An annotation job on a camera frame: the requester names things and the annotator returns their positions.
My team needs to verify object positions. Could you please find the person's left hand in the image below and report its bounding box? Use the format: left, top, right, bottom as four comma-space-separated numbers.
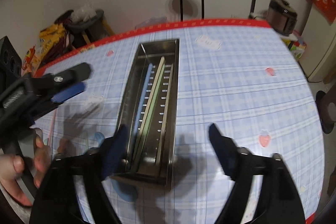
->
1, 137, 51, 207

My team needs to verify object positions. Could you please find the rice cooker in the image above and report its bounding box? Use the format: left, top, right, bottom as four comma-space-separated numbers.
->
266, 0, 297, 36

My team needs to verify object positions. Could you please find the white refrigerator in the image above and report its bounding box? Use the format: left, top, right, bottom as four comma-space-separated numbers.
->
299, 6, 335, 83

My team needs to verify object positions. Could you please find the yellow snack bags pile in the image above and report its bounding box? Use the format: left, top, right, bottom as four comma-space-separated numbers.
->
39, 23, 73, 65

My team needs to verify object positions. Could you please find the brown trash bin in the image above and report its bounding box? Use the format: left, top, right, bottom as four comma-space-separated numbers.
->
315, 91, 335, 134

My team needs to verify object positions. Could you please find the blue plaid table mat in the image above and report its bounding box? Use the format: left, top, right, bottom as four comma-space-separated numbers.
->
37, 26, 324, 223

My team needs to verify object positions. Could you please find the green chopstick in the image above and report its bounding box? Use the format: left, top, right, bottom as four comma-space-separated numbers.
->
133, 61, 165, 172

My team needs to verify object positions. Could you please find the black metal utensil tray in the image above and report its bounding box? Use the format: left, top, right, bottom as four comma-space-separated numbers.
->
112, 39, 179, 190

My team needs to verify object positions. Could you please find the red snack bag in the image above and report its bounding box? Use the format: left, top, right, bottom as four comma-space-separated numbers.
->
22, 46, 39, 73

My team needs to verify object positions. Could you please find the cream chopstick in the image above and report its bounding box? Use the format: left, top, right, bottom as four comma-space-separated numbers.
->
138, 56, 165, 139
155, 64, 174, 165

